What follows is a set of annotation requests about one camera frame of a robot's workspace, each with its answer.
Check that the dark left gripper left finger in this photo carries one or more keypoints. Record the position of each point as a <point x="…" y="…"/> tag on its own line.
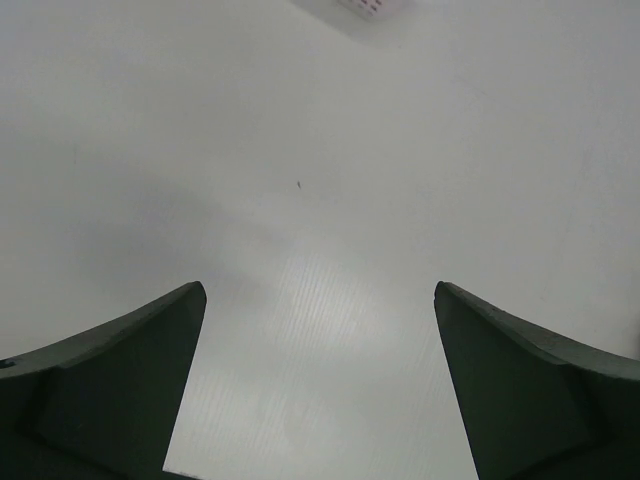
<point x="102" y="404"/>

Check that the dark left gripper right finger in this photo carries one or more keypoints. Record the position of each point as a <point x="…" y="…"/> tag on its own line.
<point x="536" y="404"/>

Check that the white perforated plastic basket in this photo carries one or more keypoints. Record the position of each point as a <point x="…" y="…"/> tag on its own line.
<point x="365" y="9"/>

